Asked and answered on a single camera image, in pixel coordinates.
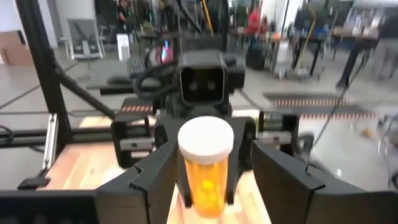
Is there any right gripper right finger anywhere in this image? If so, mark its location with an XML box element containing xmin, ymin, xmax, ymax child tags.
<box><xmin>251</xmin><ymin>140</ymin><xmax>368</xmax><ymax>224</ymax></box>

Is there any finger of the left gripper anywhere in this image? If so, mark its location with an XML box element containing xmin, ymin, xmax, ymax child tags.
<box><xmin>226</xmin><ymin>118</ymin><xmax>256</xmax><ymax>205</ymax></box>
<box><xmin>155</xmin><ymin>119</ymin><xmax>193</xmax><ymax>208</ymax></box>

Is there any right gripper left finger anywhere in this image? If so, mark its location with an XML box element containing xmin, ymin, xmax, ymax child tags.
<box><xmin>95</xmin><ymin>141</ymin><xmax>178</xmax><ymax>224</ymax></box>

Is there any large orange pill bottle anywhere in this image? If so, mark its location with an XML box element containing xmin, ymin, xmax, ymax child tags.
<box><xmin>177</xmin><ymin>116</ymin><xmax>235</xmax><ymax>218</ymax></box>

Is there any red device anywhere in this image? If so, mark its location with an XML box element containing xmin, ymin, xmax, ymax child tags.
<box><xmin>160</xmin><ymin>40</ymin><xmax>175</xmax><ymax>65</ymax></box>

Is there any white air purifier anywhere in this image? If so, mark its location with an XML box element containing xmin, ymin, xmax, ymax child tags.
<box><xmin>116</xmin><ymin>33</ymin><xmax>131</xmax><ymax>62</ymax></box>

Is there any black bag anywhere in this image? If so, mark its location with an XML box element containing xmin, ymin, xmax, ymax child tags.
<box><xmin>245</xmin><ymin>43</ymin><xmax>270</xmax><ymax>71</ymax></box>

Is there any grey chair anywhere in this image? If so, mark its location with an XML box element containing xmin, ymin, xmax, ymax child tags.
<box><xmin>67</xmin><ymin>18</ymin><xmax>104</xmax><ymax>60</ymax></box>

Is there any person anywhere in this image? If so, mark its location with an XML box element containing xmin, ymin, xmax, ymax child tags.
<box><xmin>247</xmin><ymin>9</ymin><xmax>262</xmax><ymax>44</ymax></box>
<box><xmin>116</xmin><ymin>0</ymin><xmax>130</xmax><ymax>34</ymax></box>

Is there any black-legged work table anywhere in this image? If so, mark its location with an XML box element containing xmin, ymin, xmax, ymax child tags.
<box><xmin>332</xmin><ymin>26</ymin><xmax>398</xmax><ymax>91</ymax></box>
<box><xmin>290</xmin><ymin>30</ymin><xmax>330</xmax><ymax>78</ymax></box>

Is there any brown cardboard box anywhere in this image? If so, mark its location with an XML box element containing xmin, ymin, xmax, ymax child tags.
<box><xmin>0</xmin><ymin>30</ymin><xmax>32</xmax><ymax>66</ymax></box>

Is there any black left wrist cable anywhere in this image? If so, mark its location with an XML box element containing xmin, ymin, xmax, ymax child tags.
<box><xmin>133</xmin><ymin>60</ymin><xmax>181</xmax><ymax>100</ymax></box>

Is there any black orange-striped cable ramp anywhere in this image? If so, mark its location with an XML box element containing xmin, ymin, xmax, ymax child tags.
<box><xmin>264</xmin><ymin>92</ymin><xmax>379</xmax><ymax>122</ymax></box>

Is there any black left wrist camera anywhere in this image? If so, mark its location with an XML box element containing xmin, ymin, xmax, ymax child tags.
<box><xmin>177</xmin><ymin>51</ymin><xmax>229</xmax><ymax>106</ymax></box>

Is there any black aluminium table frame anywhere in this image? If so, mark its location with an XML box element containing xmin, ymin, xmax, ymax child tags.
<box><xmin>0</xmin><ymin>0</ymin><xmax>118</xmax><ymax>190</ymax></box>

